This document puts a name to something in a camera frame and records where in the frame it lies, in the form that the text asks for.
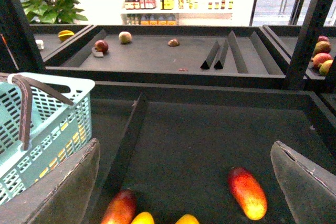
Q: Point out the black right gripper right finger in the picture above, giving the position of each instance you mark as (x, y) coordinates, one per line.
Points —
(308, 188)

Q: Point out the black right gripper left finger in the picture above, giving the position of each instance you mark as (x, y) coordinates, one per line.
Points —
(62, 196)

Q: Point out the light blue plastic basket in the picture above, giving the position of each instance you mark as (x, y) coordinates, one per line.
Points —
(60, 125)

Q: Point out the brown basket handle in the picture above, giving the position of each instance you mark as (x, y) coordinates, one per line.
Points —
(25, 84)

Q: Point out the red mango bottom left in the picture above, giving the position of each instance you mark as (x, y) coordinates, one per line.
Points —
(121, 208)

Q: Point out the red yellow mango right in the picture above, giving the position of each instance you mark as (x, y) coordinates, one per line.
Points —
(248, 193)

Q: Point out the yellow mango bottom middle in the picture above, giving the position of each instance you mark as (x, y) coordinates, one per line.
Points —
(143, 218)

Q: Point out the yellow mango bottom centre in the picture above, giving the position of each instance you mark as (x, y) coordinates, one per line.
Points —
(187, 219)

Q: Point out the black display tray right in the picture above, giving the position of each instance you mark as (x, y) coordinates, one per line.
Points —
(175, 145)

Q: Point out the black display tray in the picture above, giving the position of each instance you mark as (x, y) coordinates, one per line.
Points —
(175, 145)
(148, 58)

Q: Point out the red green mangoes right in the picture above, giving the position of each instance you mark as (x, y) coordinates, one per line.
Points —
(321, 52)

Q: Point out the black back display tray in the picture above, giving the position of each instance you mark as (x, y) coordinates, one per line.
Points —
(148, 58)

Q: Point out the red apple back tray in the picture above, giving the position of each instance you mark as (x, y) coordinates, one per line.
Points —
(101, 46)

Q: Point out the yellow star fruit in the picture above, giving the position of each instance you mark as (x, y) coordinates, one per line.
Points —
(65, 34)

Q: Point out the black tray divider wedges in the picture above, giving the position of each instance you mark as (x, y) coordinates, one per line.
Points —
(243, 55)

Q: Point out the tan round fruit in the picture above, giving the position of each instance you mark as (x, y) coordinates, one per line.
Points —
(125, 37)

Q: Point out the brown halved fruit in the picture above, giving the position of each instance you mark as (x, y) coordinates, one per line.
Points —
(173, 43)

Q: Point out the white shelf with bottles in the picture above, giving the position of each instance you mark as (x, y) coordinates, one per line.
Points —
(177, 12)

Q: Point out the black upright post right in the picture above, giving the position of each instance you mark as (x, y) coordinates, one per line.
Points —
(308, 36)

